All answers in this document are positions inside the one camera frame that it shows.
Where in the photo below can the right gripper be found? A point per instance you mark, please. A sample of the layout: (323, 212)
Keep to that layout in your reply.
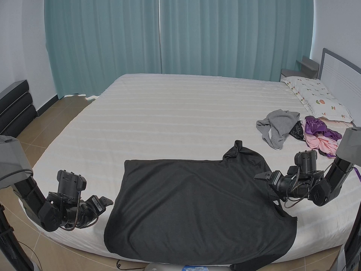
(277, 179)

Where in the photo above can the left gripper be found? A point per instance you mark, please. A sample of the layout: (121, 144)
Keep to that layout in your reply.
(94, 205)

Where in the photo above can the black T-shirt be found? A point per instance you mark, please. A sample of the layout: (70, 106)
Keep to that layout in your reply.
(197, 207)

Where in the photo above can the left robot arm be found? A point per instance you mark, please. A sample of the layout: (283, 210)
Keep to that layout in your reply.
(11, 162)

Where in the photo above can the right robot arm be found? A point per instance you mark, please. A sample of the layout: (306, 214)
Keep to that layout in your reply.
(349, 145)

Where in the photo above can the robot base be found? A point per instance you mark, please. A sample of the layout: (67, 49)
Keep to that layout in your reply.
(163, 267)

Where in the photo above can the bed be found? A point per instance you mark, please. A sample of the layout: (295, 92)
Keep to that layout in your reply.
(169, 117)

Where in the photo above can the grey garment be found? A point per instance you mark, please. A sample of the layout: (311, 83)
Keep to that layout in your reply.
(279, 126)

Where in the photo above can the black shiny garment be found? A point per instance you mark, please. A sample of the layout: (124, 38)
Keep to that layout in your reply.
(297, 131)

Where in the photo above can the pink garment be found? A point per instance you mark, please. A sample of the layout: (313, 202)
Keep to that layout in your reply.
(321, 145)

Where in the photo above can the purple garment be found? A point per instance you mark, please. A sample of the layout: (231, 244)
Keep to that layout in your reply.
(316, 126)

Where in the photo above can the white printed pillow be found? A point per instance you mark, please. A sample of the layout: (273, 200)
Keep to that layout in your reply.
(316, 97)

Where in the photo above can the grey bedside table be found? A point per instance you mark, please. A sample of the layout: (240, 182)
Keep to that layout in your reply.
(307, 65)

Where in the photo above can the black chest of drawers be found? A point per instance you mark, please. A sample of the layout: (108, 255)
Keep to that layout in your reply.
(14, 106)

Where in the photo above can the blue-green curtain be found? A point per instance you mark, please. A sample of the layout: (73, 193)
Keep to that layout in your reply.
(225, 32)
(98, 38)

